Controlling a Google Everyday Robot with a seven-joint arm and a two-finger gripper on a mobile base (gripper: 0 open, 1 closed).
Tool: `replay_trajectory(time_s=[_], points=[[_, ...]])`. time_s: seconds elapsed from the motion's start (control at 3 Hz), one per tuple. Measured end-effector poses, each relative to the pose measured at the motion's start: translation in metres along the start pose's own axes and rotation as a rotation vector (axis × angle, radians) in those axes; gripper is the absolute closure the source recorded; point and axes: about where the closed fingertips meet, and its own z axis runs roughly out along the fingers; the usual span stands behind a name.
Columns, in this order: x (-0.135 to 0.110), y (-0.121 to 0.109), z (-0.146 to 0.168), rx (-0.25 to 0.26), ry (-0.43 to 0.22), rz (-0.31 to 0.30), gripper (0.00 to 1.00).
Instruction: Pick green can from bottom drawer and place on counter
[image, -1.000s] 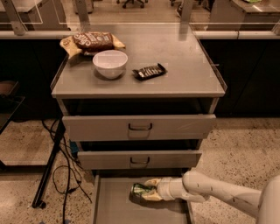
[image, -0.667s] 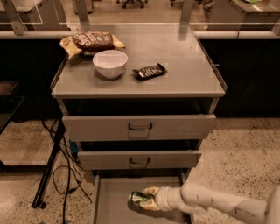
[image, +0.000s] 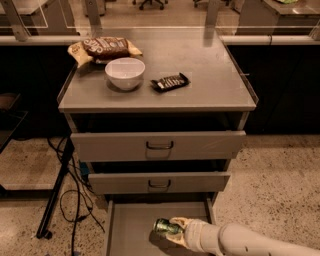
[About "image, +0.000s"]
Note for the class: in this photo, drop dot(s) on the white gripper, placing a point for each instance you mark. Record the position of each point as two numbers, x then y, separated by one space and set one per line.
195 234

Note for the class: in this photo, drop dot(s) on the green soda can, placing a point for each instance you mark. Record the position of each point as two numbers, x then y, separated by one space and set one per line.
164 227

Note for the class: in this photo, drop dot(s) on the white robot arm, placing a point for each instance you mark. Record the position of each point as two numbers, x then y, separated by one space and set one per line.
232 240

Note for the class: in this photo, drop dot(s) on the grey middle drawer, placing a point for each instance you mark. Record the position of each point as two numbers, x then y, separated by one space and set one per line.
143 183

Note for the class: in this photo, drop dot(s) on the grey open bottom drawer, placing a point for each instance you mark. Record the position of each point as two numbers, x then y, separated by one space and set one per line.
129 230

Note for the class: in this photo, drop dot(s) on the grey top drawer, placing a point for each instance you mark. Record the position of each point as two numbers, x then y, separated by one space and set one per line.
156 146

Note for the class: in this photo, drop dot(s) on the grey metal drawer cabinet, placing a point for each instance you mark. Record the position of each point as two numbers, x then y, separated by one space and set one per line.
217 99

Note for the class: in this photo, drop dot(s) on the black candy bar wrapper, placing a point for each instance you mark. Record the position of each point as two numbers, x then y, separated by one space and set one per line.
169 83

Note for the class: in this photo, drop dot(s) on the white ceramic bowl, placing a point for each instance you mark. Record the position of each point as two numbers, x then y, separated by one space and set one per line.
125 73

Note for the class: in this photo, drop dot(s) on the brown chip bag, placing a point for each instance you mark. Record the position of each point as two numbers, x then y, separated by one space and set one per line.
101 50

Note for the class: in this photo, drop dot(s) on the black side table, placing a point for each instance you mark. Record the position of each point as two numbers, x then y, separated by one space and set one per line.
21 161

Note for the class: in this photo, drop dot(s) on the black office chair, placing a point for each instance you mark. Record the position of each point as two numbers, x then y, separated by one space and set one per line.
161 3

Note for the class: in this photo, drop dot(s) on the white horizontal rail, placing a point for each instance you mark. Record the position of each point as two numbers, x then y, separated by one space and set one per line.
228 40

